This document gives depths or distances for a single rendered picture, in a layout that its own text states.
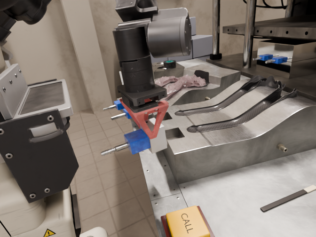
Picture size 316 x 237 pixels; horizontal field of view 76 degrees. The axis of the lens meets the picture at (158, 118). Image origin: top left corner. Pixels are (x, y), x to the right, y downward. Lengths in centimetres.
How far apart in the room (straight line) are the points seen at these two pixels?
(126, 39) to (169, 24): 7
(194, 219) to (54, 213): 30
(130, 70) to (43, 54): 291
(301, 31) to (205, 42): 181
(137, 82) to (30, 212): 33
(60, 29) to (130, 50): 289
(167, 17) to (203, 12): 367
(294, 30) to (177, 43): 101
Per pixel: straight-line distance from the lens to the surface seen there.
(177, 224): 39
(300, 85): 121
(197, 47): 285
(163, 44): 32
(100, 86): 304
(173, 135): 55
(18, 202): 48
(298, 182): 56
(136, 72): 35
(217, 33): 184
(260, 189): 51
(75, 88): 331
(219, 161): 51
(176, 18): 34
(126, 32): 34
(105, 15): 330
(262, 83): 70
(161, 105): 36
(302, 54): 132
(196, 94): 82
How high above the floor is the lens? 116
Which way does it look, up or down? 26 degrees down
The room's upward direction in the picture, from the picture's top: 7 degrees counter-clockwise
